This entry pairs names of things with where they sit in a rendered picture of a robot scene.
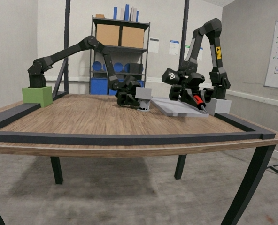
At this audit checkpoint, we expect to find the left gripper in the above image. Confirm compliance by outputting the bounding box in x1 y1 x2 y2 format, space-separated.
169 81 214 106

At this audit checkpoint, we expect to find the white bracket with holes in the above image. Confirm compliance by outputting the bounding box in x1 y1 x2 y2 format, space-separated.
135 87 153 100

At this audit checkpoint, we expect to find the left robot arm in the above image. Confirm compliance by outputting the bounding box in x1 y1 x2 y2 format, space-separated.
162 18 231 100

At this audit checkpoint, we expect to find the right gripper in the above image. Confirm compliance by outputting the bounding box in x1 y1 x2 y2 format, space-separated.
117 90 140 106

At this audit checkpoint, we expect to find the red screwdriver handle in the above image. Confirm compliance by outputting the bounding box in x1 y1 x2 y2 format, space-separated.
194 96 208 113

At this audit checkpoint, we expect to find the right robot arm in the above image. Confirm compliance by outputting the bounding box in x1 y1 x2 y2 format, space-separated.
27 35 141 97

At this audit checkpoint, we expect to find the grey cylinder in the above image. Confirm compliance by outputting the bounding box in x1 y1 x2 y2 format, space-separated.
137 98 150 112

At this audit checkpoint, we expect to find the white shallow tray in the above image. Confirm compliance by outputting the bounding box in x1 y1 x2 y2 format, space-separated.
150 97 209 117

